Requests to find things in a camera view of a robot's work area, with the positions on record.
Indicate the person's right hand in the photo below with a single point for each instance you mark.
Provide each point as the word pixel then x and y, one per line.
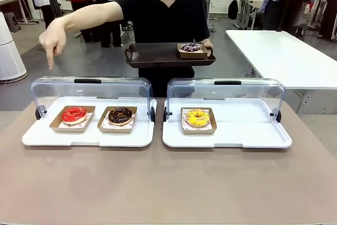
pixel 54 39

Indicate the person's left hand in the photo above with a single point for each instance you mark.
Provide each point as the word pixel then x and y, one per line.
pixel 208 43

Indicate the purple glazed donut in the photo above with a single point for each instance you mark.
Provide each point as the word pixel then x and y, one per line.
pixel 190 47
pixel 193 55

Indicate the dark brown serving tray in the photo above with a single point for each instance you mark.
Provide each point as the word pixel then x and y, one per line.
pixel 158 56

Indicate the person's right forearm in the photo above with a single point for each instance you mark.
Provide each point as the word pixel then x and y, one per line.
pixel 92 14

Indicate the person in black shirt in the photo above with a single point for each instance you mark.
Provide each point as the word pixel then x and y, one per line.
pixel 168 11

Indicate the yellow sprinkled donut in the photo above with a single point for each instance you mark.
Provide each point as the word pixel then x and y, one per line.
pixel 198 117

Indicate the red glazed donut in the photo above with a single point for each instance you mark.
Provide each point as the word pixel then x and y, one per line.
pixel 56 127
pixel 74 115

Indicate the white paper donut liner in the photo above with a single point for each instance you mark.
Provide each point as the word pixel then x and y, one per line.
pixel 184 122
pixel 131 122
pixel 88 122

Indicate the yellow glazed donut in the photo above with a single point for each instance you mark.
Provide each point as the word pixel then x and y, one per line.
pixel 213 127

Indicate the person in dark coat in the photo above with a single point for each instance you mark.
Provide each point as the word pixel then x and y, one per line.
pixel 292 1

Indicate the chocolate donut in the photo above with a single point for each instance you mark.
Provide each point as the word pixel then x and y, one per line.
pixel 120 116
pixel 104 127

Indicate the black backpack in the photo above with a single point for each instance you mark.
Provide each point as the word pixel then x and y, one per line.
pixel 233 9

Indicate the grey plastic stool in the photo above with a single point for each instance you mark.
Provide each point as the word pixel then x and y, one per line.
pixel 11 20

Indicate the white air purifier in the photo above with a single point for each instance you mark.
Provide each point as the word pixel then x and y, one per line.
pixel 9 56

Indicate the clear display case lid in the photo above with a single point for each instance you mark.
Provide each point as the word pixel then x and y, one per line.
pixel 92 90
pixel 237 93

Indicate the large white table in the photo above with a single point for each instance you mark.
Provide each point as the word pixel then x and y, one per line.
pixel 276 56

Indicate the black lid hinge knob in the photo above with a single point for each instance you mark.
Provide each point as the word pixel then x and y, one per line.
pixel 166 114
pixel 152 114
pixel 277 115
pixel 40 113

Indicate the white display case base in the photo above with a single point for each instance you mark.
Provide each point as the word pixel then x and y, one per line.
pixel 237 130
pixel 89 136

